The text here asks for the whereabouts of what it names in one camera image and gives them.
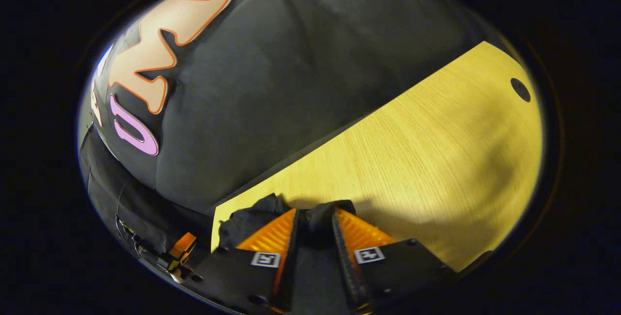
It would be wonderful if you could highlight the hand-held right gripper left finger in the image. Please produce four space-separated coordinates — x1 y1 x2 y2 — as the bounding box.
191 208 299 315

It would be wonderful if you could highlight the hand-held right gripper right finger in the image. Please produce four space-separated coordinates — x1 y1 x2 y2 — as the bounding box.
331 207 458 315

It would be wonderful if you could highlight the black garment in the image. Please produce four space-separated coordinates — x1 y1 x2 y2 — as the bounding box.
218 193 360 315

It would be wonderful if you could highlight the plain black backdrop cloth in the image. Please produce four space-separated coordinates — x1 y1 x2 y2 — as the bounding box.
78 123 216 277

